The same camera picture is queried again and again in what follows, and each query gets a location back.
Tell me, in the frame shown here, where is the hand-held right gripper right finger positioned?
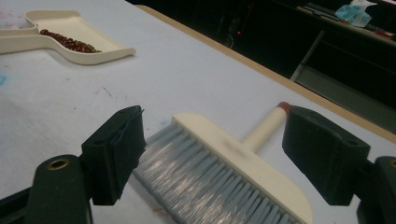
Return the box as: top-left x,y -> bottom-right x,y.
281,105 -> 372,206

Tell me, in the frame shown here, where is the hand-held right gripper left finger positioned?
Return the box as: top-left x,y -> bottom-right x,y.
81,105 -> 148,206

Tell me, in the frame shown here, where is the cream brush with grey bristles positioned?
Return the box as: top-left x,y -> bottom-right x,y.
132,101 -> 314,224

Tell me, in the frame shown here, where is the pile of red beans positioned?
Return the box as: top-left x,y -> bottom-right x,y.
39,28 -> 103,54

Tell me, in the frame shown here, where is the cream dustpan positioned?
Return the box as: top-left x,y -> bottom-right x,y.
0,8 -> 137,66

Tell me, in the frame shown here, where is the black computer tower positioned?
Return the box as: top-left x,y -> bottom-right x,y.
216,0 -> 261,50

